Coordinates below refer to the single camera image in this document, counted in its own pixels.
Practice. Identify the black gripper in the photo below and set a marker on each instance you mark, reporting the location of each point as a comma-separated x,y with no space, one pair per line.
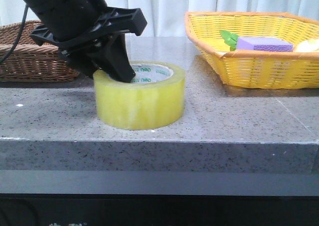
89,33

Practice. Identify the clear yellowish tape roll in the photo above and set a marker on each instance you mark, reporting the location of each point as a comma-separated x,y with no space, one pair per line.
153,99

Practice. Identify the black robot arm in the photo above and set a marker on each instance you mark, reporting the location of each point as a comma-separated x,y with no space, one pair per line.
89,34

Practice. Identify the brown wicker basket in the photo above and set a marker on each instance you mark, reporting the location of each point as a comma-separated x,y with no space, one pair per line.
33,63

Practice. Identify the white curtain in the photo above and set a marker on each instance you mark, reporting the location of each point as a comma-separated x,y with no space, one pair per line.
166,17

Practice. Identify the orange toy carrot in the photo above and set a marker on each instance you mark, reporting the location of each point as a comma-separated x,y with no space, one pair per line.
230,39

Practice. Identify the yellow woven basket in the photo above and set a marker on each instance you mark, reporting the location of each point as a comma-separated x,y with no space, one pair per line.
256,69

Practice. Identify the purple foam block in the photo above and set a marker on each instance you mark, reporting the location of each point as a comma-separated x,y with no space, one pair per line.
263,44

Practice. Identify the toy bread loaf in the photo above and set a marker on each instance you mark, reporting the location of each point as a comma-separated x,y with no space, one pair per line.
311,45

